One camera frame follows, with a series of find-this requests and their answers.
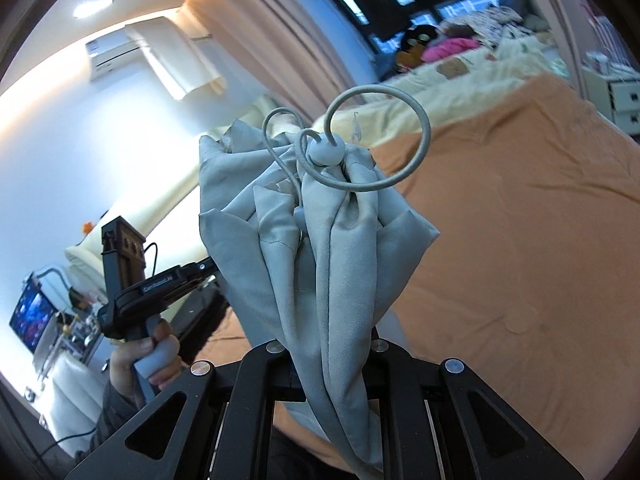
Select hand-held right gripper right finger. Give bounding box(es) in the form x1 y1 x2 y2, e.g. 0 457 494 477
367 337 586 480

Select pink curtain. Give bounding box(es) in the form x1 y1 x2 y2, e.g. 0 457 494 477
520 0 588 101
184 0 383 126

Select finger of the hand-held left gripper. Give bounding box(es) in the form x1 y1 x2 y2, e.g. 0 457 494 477
162 256 222 307

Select cream nightstand with drawers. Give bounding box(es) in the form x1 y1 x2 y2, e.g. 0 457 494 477
582 67 640 136

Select pink plush toy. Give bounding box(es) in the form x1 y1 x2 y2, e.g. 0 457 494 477
422 35 484 64

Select ceiling light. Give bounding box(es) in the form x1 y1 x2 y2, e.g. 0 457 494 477
74 0 114 19

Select dark framed window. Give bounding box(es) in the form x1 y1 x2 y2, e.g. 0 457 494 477
300 0 516 56

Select television screen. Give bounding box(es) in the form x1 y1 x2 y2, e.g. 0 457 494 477
9 285 57 354

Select pale green cloth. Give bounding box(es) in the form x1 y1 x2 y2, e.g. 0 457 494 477
492 30 571 79

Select person's left hand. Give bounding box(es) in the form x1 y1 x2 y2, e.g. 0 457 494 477
109 320 187 411

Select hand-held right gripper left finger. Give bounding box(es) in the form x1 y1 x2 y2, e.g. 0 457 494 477
64 340 308 480

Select person's left forearm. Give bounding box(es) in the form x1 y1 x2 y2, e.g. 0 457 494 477
89 377 161 461

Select white air conditioner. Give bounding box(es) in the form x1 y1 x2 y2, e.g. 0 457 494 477
85 27 153 84

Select dark hanging clothes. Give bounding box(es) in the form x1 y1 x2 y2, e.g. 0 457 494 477
345 0 437 42

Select metal stand with clutter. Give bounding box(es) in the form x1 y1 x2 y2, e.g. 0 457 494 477
32 267 108 386

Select black floor cable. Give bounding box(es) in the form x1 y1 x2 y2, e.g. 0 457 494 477
47 425 101 461

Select light grey garment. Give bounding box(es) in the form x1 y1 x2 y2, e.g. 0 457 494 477
197 85 442 480

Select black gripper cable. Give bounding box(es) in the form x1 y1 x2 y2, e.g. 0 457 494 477
142 242 162 277

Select cream blanket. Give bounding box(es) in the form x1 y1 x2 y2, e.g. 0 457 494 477
312 42 571 151

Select orange blanket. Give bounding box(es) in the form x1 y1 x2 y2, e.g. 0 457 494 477
205 72 640 480

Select black yellow plush toy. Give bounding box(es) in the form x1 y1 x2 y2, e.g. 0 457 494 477
394 25 439 69

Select floral cloth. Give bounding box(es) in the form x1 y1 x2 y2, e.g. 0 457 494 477
452 5 524 37

